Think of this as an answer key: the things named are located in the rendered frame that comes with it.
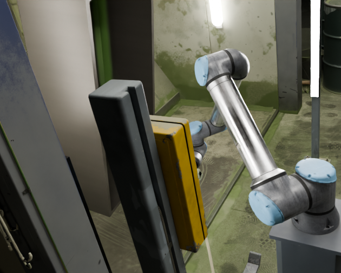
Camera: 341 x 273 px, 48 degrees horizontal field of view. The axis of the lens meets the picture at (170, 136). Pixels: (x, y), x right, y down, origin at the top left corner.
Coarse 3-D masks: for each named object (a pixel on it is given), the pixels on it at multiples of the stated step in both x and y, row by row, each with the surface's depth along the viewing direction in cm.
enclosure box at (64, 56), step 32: (32, 0) 157; (64, 0) 150; (96, 0) 213; (128, 0) 206; (32, 32) 166; (64, 32) 159; (96, 32) 220; (128, 32) 216; (32, 64) 176; (64, 64) 168; (96, 64) 228; (128, 64) 228; (64, 96) 178; (64, 128) 190; (96, 128) 181; (96, 160) 193; (96, 192) 206
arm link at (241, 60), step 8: (232, 56) 159; (240, 56) 160; (240, 64) 161; (248, 64) 166; (240, 72) 164; (240, 80) 174; (216, 112) 199; (208, 120) 212; (216, 120) 204; (208, 128) 210; (216, 128) 210; (224, 128) 213
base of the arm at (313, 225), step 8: (336, 208) 156; (296, 216) 158; (304, 216) 154; (312, 216) 151; (320, 216) 150; (328, 216) 151; (336, 216) 153; (296, 224) 158; (304, 224) 154; (312, 224) 152; (320, 224) 151; (328, 224) 153; (336, 224) 153; (312, 232) 153; (320, 232) 152; (328, 232) 152
